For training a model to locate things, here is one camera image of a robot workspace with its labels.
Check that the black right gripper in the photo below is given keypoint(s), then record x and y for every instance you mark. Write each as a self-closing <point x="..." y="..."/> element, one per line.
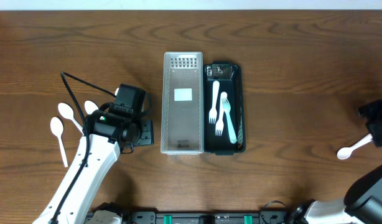
<point x="377" y="132"/>

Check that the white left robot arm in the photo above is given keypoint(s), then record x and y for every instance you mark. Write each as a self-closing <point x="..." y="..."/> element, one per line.
<point x="107" y="133"/>

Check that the clear plastic perforated basket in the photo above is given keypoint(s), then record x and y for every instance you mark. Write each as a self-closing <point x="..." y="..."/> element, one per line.
<point x="182" y="123"/>

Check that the white plastic spoon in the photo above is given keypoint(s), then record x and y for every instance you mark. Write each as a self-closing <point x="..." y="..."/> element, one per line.
<point x="345" y="152"/>
<point x="67" y="112"/>
<point x="90" y="106"/>
<point x="56" y="127"/>

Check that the white plastic fork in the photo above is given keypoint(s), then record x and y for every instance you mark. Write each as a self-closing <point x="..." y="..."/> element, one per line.
<point x="213" y="111"/>
<point x="219" y="124"/>

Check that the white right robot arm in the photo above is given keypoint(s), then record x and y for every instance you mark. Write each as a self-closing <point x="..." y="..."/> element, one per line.
<point x="363" y="201"/>

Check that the pale green plastic fork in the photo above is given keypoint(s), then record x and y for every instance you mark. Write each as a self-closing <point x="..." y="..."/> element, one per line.
<point x="231" y="130"/>

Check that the white label sticker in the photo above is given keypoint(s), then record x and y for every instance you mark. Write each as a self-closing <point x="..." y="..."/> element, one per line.
<point x="183" y="94"/>

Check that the black plastic perforated basket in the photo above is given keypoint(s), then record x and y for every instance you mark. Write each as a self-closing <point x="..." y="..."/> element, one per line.
<point x="230" y="77"/>

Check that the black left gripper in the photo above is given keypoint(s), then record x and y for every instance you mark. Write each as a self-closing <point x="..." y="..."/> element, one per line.
<point x="146" y="132"/>

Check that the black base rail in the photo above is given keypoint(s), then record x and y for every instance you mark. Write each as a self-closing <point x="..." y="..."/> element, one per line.
<point x="113" y="213"/>

